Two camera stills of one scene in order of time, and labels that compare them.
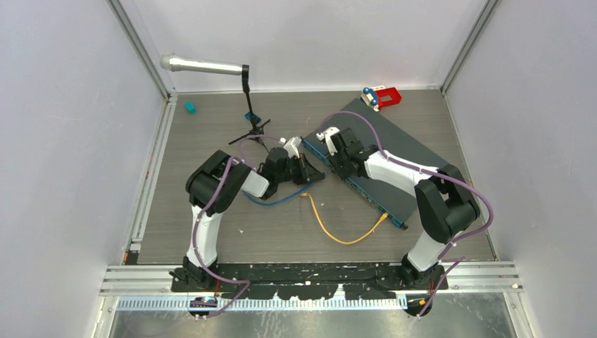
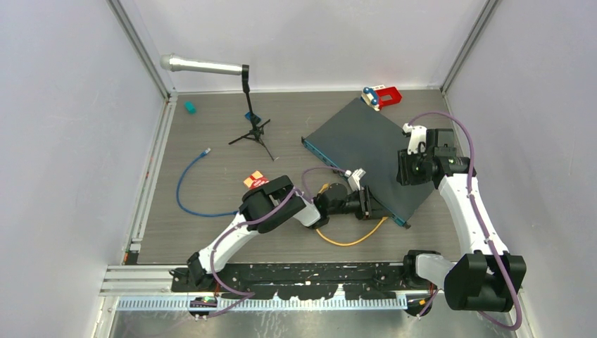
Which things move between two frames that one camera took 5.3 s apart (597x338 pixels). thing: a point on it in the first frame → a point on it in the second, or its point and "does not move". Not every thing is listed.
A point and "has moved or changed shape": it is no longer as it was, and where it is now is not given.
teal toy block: [190, 107] does not move
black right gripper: [343, 172] → [405, 176]
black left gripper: [305, 172] → [365, 210]
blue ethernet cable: [277, 202] has moved or changed shape
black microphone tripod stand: [258, 132] does not move
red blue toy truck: [376, 97] does not move
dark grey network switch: [381, 135] does not move
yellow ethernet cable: [384, 216] has moved or changed shape
